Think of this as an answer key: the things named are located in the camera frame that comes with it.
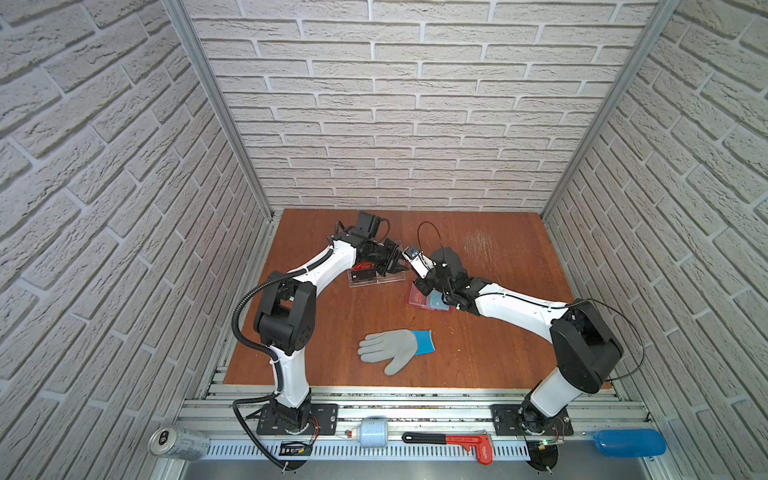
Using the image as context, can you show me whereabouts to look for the red card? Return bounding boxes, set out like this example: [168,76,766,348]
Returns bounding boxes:
[352,262,375,271]

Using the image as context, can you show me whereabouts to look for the red leather card holder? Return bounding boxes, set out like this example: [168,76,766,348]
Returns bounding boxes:
[406,283,450,312]

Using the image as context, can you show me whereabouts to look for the clear acrylic card organizer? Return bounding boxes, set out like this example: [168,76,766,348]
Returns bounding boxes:
[347,238,408,287]

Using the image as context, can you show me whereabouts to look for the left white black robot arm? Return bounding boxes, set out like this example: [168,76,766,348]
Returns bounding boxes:
[231,212,404,432]

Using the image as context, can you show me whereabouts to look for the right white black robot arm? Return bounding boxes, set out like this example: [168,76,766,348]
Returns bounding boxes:
[403,246,646,435]

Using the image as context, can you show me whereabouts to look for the black card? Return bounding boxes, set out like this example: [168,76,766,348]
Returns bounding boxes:
[350,269,377,284]

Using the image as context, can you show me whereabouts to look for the grey blue work glove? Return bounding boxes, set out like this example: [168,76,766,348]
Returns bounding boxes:
[357,329,435,376]

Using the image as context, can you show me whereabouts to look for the red black pipe wrench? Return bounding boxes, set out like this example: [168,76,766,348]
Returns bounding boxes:
[401,432,493,466]

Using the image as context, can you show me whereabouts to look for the white plastic bottle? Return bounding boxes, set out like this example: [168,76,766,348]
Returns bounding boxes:
[346,417,389,449]

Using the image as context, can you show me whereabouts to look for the black round foot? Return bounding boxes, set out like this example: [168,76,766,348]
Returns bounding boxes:
[527,442,559,474]

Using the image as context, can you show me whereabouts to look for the blue plastic bottle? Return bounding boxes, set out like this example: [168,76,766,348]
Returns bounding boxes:
[593,429,667,458]

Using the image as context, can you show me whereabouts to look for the silver drink can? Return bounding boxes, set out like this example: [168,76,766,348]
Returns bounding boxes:
[148,425,210,461]

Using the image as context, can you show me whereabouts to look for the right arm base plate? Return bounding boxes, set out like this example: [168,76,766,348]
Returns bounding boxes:
[490,404,574,437]

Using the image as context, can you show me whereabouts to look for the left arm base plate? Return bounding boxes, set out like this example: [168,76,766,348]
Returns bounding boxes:
[257,401,339,436]

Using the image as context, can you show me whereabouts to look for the aluminium rail frame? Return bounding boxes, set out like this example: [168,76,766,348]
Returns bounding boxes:
[173,383,680,479]

